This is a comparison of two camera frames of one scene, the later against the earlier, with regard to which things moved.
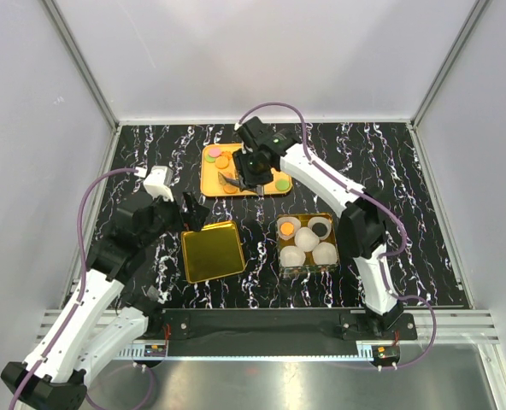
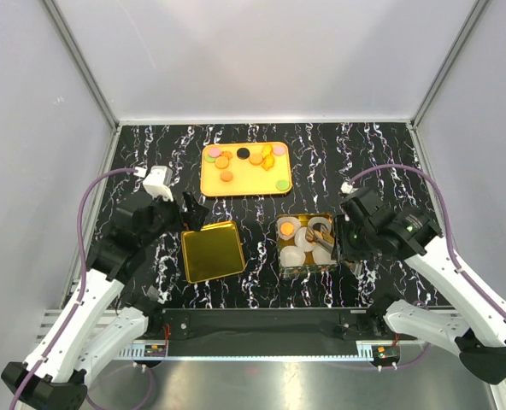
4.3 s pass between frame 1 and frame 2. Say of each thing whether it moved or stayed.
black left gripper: stayed
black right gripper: moved
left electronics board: stayed
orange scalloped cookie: stayed
